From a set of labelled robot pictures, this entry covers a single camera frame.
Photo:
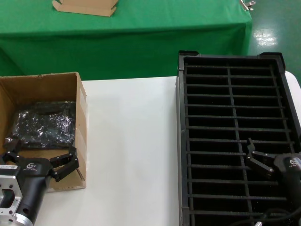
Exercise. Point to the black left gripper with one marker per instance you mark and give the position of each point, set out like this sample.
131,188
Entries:
33,174

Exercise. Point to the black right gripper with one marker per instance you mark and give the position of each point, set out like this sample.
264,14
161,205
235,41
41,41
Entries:
291,169

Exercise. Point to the translucent antistatic bubble bag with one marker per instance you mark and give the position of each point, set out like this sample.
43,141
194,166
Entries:
47,127

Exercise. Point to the brown cardboard box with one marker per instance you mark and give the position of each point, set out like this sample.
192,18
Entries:
37,87

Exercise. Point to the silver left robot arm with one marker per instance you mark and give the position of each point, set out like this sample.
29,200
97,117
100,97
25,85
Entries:
14,219

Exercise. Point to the black slotted plastic container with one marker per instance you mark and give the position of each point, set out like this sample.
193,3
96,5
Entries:
183,117

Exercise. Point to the flat folded cardboard piece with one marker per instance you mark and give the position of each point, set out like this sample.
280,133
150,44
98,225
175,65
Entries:
82,7

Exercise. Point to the silver metal binder clip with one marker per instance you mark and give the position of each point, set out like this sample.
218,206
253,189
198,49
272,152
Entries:
246,5

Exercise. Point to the green tablecloth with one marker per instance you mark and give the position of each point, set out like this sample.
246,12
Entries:
141,35

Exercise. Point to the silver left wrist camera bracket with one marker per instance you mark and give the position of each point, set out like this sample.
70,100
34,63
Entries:
9,186

